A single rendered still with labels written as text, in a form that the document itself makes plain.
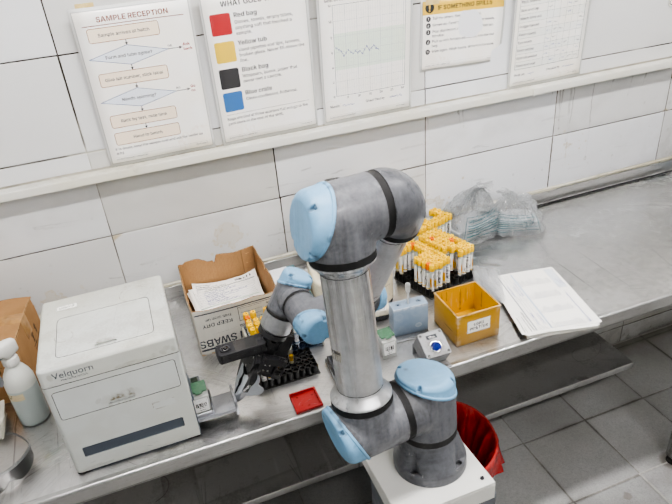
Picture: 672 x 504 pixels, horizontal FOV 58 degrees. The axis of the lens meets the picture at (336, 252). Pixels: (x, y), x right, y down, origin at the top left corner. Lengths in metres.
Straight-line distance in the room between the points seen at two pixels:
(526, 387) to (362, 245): 1.63
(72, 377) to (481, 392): 1.57
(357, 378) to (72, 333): 0.66
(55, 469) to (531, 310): 1.28
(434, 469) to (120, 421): 0.68
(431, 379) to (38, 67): 1.23
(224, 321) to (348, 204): 0.84
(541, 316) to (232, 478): 1.16
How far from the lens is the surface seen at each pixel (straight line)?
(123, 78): 1.76
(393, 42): 1.93
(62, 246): 1.93
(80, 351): 1.38
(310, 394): 1.56
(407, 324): 1.69
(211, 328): 1.70
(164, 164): 1.80
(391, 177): 0.98
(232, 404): 1.52
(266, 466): 2.24
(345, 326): 1.03
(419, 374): 1.20
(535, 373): 2.56
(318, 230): 0.92
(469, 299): 1.79
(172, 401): 1.44
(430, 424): 1.21
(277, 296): 1.37
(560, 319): 1.80
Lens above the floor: 1.94
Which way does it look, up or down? 30 degrees down
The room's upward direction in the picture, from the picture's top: 5 degrees counter-clockwise
